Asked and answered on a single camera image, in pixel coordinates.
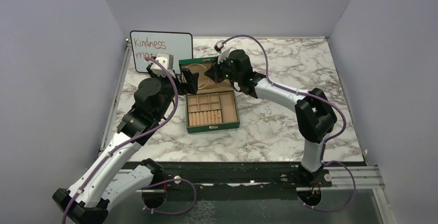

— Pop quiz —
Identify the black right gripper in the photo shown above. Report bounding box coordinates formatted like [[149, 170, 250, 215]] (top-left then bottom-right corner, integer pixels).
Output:
[[204, 55, 241, 85]]

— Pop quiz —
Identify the silver chain necklace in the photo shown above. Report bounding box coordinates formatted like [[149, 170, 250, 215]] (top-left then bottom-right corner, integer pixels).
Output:
[[186, 61, 211, 90]]

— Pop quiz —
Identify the green jewelry box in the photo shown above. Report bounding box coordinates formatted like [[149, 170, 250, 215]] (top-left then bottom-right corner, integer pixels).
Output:
[[179, 57, 240, 134]]

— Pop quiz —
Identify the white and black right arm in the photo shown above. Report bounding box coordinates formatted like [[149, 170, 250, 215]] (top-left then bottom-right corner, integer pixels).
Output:
[[204, 50, 337, 186]]

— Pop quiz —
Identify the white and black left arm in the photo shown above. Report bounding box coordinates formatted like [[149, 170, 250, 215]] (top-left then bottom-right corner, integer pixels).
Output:
[[52, 69, 199, 223]]

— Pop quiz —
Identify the whiteboard with red writing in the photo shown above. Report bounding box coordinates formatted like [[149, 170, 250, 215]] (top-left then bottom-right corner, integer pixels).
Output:
[[130, 30, 194, 73]]

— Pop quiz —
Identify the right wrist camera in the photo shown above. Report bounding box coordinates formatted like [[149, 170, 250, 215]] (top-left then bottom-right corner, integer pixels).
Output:
[[214, 40, 231, 64]]

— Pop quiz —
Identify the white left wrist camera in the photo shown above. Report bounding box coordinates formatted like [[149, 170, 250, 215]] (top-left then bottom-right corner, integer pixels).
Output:
[[147, 54, 175, 77]]

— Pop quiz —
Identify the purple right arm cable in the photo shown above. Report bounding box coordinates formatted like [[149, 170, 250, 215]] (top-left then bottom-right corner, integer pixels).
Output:
[[218, 34, 357, 213]]

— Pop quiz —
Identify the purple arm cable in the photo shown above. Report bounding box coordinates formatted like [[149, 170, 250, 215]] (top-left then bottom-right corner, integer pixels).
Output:
[[60, 56, 197, 224], [218, 34, 357, 213]]

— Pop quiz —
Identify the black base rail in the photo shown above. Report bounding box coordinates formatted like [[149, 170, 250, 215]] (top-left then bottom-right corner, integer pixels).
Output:
[[138, 162, 332, 204]]

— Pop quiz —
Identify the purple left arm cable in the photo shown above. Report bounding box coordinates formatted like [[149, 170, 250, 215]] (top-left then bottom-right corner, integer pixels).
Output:
[[60, 56, 197, 224]]

